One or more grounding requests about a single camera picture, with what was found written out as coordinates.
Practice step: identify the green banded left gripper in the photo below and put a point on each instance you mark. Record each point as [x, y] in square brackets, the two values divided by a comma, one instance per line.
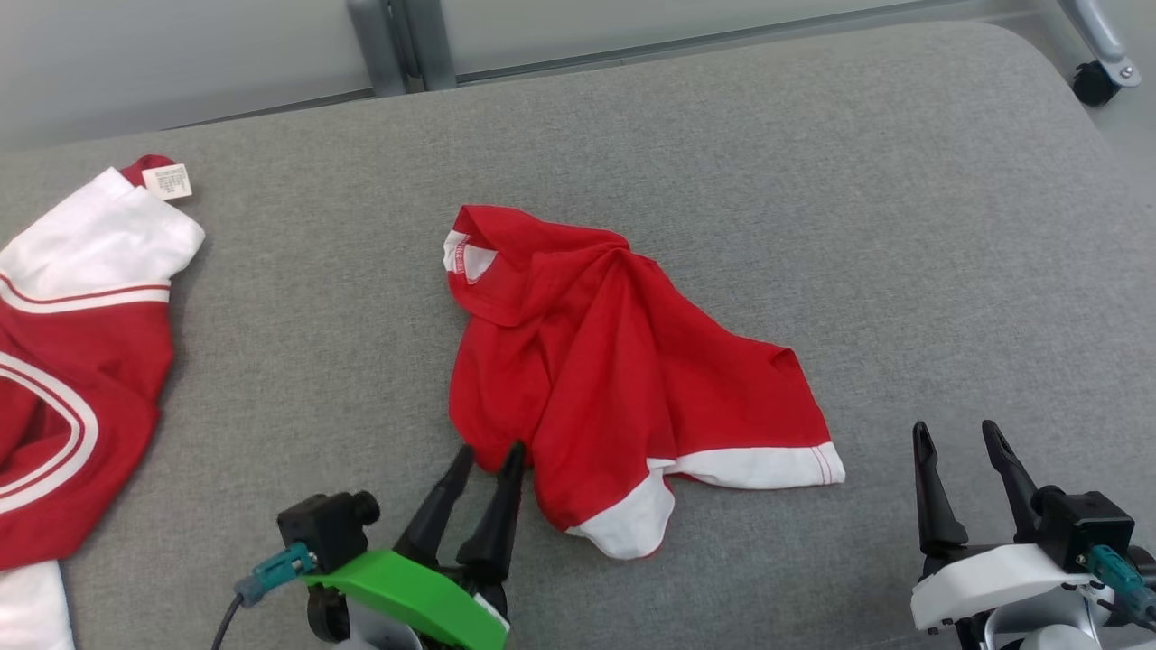
[406, 600]

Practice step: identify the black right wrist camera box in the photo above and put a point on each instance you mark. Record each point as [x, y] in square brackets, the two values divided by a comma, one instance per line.
[1093, 528]

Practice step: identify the black chair caster wheel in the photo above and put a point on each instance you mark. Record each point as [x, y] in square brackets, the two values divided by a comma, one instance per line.
[1093, 86]

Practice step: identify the grey fabric sofa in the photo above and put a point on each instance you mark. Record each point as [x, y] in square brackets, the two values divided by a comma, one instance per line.
[722, 181]

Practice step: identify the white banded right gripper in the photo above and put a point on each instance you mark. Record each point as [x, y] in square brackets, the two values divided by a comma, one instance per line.
[984, 582]

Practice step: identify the red shorts with white hems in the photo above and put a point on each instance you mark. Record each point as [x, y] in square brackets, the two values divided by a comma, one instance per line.
[614, 361]

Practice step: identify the red white basketball jersey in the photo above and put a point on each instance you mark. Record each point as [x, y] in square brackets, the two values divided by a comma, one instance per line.
[81, 361]

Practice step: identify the grey metal chair leg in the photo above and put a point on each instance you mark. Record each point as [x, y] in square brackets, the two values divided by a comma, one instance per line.
[1097, 32]

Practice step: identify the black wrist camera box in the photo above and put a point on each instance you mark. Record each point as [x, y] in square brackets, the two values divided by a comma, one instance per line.
[325, 533]
[1093, 528]

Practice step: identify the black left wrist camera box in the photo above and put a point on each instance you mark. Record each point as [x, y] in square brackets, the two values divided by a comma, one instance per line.
[325, 533]

